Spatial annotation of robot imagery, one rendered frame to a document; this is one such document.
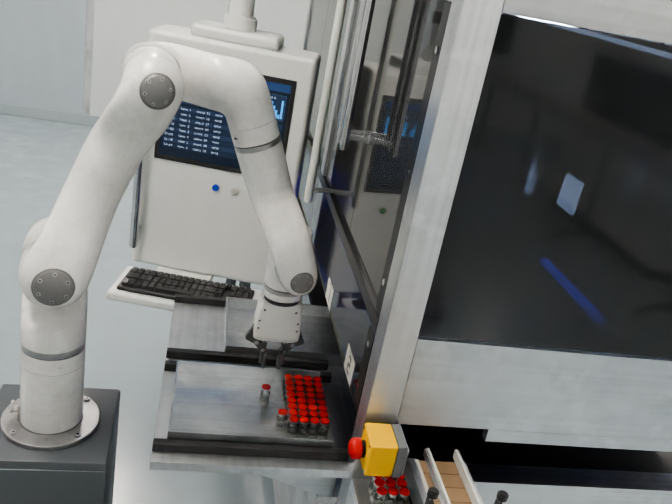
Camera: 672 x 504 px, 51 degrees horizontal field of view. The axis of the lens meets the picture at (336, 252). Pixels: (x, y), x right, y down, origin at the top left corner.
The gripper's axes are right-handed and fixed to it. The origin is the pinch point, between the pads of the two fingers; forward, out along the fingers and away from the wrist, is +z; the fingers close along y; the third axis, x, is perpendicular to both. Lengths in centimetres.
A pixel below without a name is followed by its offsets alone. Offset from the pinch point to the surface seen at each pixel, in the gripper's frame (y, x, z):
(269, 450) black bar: -0.2, 18.1, 10.5
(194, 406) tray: 15.5, 3.0, 12.1
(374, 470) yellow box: -18.3, 31.5, 2.8
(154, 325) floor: 36, -181, 100
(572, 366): -56, 22, -18
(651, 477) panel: -88, 18, 12
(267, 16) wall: -18, -534, -22
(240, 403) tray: 5.4, 0.7, 12.1
